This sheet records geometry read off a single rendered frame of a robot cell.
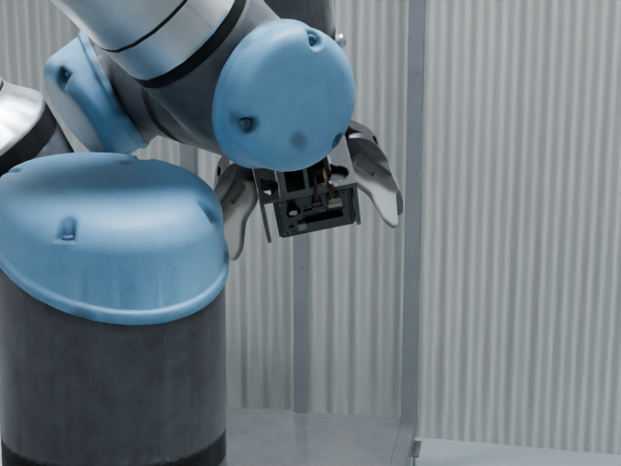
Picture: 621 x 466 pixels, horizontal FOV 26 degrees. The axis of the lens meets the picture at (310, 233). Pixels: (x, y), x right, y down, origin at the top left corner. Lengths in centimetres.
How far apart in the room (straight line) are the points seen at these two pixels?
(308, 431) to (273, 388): 33
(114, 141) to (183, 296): 17
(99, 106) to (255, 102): 15
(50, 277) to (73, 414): 7
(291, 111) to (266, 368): 258
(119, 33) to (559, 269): 245
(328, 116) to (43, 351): 18
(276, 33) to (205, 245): 11
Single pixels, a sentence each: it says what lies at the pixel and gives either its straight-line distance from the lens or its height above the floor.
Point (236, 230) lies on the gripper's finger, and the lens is 103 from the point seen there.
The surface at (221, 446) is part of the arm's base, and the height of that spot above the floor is 100.
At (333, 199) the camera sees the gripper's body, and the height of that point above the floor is 106.
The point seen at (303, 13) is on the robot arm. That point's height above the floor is 120.
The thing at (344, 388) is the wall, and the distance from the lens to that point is 320.
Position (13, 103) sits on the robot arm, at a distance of 77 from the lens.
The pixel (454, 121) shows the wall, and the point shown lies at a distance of 299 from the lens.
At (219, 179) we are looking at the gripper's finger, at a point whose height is 106.
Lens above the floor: 129
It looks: 15 degrees down
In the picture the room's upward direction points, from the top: straight up
